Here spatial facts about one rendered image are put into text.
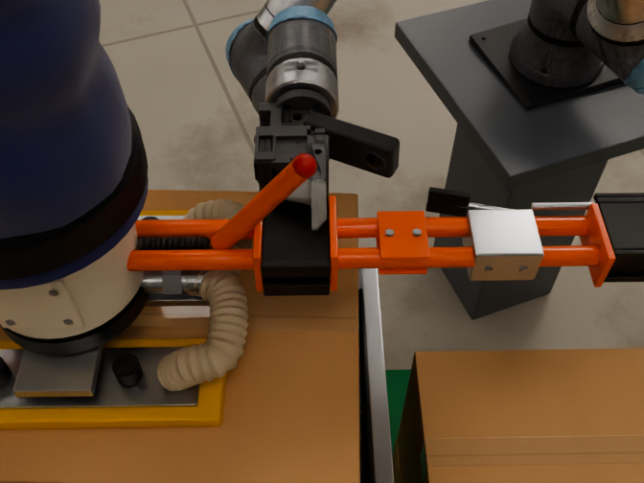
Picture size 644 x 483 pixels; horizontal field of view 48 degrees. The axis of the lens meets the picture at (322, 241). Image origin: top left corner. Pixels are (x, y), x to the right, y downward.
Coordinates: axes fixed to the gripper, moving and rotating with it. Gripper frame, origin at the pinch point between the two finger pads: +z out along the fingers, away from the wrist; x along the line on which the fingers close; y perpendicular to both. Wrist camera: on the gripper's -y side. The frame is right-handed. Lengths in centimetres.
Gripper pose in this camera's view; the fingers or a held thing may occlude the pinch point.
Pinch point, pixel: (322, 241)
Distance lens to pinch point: 76.2
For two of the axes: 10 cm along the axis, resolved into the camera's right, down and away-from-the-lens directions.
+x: 0.0, -6.2, -7.9
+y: -10.0, 0.2, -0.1
